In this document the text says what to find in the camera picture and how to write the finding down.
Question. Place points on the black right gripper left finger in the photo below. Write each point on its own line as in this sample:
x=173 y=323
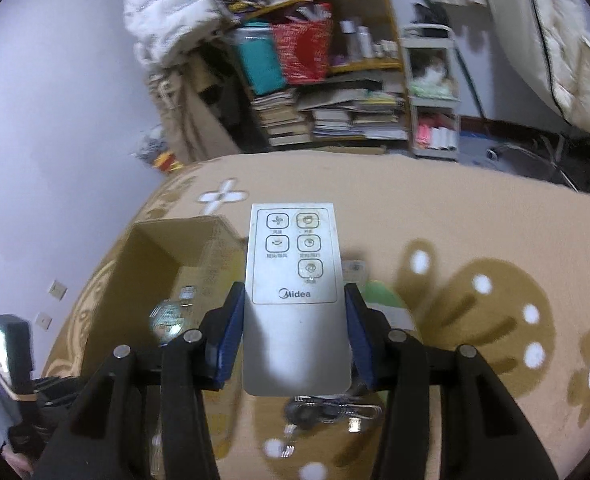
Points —
x=104 y=433

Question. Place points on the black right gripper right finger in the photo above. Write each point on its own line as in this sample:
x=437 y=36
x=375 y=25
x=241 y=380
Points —
x=484 y=433

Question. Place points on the green Cheers cartoon case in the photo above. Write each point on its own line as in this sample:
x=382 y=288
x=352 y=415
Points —
x=170 y=318

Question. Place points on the brown cardboard box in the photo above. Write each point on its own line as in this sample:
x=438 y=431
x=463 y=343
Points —
x=157 y=260

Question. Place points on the green Pochacco oval case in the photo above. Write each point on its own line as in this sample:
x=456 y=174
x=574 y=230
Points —
x=379 y=297

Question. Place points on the white Midea remote control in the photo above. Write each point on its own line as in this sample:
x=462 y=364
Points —
x=295 y=340

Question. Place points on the person's hand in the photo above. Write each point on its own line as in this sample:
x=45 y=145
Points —
x=20 y=463

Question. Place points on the beige patterned round rug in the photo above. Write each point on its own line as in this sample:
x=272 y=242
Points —
x=478 y=257

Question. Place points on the plastic bag of toys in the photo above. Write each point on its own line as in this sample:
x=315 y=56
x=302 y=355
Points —
x=154 y=151

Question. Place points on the beige hanging coat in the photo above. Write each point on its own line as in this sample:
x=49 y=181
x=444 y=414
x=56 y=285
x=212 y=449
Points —
x=191 y=129

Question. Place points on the stack of books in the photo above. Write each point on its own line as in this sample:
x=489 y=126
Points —
x=279 y=118

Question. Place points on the white metal cart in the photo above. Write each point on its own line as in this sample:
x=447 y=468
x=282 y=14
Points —
x=429 y=57

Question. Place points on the white puffer jacket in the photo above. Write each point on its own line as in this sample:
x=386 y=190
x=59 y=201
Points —
x=165 y=30

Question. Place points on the wooden bookshelf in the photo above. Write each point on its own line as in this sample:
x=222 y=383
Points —
x=363 y=97

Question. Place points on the teal bag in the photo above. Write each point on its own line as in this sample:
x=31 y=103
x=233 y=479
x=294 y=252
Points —
x=259 y=58

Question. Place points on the white quilted bedding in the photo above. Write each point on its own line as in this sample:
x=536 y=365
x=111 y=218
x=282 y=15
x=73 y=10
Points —
x=547 y=42

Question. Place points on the red gift bag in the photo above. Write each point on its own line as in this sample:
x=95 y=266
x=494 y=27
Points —
x=303 y=41

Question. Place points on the lower wall socket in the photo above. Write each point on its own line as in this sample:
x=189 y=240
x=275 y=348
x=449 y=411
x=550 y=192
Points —
x=43 y=321

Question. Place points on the wall socket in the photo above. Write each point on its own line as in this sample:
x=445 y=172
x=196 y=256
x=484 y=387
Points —
x=43 y=321
x=57 y=290

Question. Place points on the upper wall socket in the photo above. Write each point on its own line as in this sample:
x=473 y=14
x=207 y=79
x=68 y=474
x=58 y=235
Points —
x=57 y=290

